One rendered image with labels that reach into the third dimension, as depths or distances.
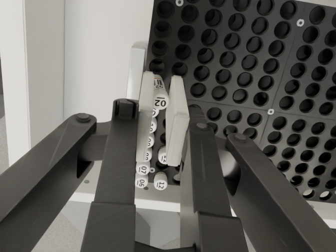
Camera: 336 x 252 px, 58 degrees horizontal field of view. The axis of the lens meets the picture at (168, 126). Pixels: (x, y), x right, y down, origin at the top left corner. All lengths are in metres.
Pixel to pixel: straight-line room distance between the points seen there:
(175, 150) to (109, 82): 0.18
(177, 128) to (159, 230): 1.41
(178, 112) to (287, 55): 0.13
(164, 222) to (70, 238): 0.49
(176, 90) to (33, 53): 0.11
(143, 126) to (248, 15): 0.13
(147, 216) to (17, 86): 1.29
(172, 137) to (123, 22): 0.17
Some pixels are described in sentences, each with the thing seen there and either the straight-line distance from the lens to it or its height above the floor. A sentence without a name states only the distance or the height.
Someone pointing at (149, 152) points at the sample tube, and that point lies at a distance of 0.26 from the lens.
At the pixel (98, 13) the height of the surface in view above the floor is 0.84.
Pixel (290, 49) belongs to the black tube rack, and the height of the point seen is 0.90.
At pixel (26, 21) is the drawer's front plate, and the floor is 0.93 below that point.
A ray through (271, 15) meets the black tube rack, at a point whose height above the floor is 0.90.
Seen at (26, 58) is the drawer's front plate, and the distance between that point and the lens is 0.23.
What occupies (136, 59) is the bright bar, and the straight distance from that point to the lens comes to 0.30.
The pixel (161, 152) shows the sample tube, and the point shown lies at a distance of 0.26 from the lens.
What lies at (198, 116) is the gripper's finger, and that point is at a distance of 0.17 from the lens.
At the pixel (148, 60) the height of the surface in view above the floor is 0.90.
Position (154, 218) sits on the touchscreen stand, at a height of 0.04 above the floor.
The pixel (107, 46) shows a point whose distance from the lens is 0.31.
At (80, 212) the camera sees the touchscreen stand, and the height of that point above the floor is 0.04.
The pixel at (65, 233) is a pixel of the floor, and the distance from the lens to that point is 1.68.
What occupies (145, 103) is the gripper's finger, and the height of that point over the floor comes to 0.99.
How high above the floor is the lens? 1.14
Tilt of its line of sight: 64 degrees down
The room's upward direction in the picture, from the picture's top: 176 degrees clockwise
